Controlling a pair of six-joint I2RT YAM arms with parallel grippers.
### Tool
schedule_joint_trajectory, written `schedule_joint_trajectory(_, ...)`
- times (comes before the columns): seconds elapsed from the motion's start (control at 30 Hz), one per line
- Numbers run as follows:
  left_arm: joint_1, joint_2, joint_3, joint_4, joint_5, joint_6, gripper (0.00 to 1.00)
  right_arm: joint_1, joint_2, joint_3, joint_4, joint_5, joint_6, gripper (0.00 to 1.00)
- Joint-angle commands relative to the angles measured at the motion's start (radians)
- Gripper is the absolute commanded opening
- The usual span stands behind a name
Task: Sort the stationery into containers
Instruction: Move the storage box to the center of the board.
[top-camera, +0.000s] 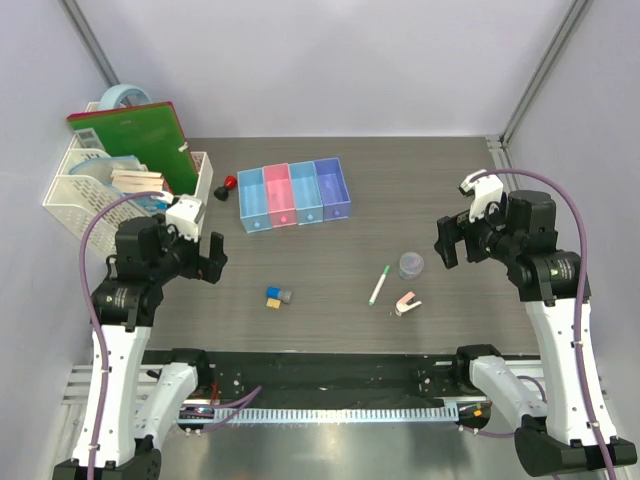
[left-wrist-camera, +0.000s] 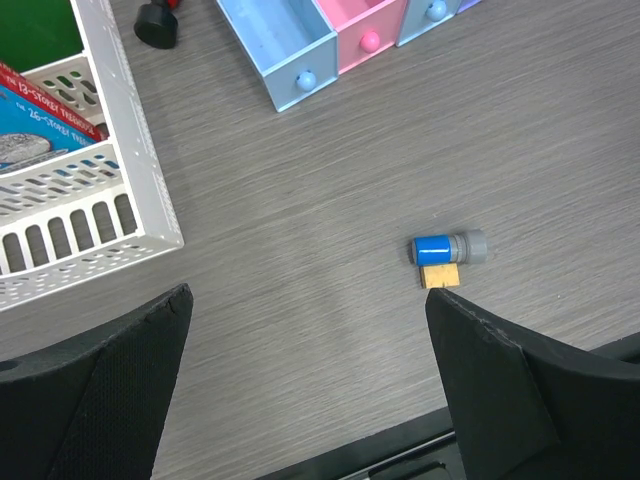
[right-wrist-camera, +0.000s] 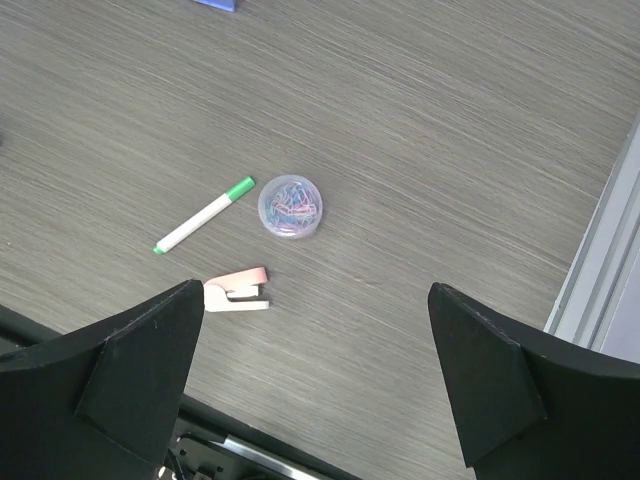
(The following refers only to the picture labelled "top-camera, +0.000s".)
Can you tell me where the light blue tape roll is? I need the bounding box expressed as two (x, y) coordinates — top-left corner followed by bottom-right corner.
(98, 84), (152, 110)

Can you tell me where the red black stamp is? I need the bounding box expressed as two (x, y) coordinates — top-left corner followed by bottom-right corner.
(214, 175), (238, 201)

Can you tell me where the purple drawer box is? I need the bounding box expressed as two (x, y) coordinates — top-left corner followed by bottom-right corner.
(313, 157), (351, 221)

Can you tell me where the pink staple remover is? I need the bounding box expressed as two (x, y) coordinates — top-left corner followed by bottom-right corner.
(394, 291), (422, 317)

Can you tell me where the pink drawer box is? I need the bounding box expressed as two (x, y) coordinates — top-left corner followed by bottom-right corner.
(263, 163), (297, 228)

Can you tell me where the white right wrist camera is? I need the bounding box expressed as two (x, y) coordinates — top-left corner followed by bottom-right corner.
(459, 170), (504, 223)

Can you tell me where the clear paperclip jar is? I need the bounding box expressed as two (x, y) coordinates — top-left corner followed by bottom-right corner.
(398, 252), (424, 280)

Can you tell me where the clear blue plastic pouch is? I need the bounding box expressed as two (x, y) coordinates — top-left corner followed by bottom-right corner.
(69, 156), (148, 186)

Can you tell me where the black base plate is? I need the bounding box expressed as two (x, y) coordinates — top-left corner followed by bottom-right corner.
(144, 349), (501, 409)

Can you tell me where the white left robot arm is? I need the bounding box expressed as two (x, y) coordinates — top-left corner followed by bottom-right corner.
(53, 214), (228, 479)

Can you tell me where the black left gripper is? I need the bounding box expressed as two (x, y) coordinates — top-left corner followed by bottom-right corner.
(149, 214), (226, 285)

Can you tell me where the green folder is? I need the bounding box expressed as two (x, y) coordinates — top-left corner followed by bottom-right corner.
(67, 102), (198, 194)

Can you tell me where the blue grey pencil sharpener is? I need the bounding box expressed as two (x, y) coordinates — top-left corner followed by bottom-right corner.
(266, 286), (292, 304)

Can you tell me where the white slotted cable duct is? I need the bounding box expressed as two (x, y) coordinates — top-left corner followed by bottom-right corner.
(179, 405), (460, 425)

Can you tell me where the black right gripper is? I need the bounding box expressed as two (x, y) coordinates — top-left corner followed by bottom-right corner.
(436, 193), (522, 269)

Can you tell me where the stack of notebooks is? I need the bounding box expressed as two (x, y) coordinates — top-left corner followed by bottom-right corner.
(111, 169), (168, 194)

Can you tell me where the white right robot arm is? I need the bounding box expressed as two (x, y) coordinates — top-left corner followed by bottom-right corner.
(434, 190), (638, 477)

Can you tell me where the green white marker pen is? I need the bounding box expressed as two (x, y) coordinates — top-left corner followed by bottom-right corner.
(368, 265), (391, 306)

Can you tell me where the light blue drawer box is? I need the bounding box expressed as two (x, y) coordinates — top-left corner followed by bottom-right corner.
(237, 168), (272, 233)

